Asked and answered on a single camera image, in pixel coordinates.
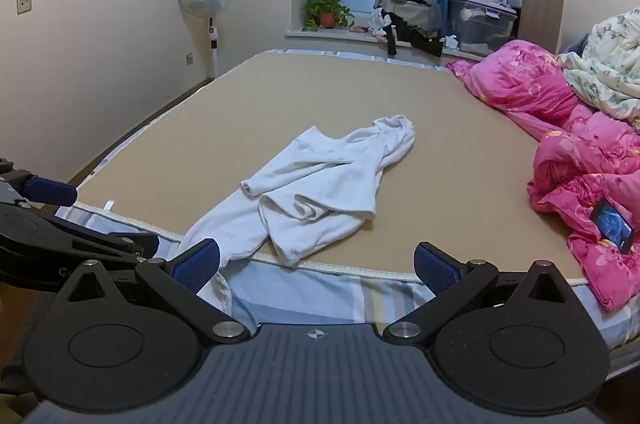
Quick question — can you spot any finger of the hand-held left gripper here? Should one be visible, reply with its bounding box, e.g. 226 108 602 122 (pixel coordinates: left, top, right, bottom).
50 224 161 266
0 158 79 208

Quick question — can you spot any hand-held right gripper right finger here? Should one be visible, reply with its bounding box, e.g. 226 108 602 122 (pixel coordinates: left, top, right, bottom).
382 242 576 345

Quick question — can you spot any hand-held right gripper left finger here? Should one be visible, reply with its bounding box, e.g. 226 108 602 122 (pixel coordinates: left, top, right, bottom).
64 238 252 345

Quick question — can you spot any white long-sleeved garment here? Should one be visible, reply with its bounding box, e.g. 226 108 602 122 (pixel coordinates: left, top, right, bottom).
175 115 417 317

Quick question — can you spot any pile of dark clothes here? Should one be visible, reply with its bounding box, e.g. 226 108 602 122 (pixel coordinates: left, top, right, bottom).
370 0 447 58

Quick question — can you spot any striped bed mattress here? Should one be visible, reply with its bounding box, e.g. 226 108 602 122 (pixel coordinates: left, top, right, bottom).
50 48 640 357

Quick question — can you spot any beige bed mat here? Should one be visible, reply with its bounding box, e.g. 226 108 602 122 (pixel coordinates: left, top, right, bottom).
75 51 596 286

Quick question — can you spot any black smartphone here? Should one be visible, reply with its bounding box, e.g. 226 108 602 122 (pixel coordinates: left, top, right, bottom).
590 197 636 254

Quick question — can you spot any pink floral quilt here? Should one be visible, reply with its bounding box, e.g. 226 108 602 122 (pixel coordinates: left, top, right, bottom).
445 40 640 315

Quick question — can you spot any clear plastic storage box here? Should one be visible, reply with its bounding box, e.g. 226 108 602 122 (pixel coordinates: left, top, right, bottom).
447 0 519 56

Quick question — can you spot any white floral quilt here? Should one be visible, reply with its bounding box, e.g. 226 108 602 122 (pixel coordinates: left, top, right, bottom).
556 8 640 133

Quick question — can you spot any potted green plant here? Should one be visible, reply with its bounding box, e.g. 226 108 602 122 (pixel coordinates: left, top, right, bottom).
300 0 355 30

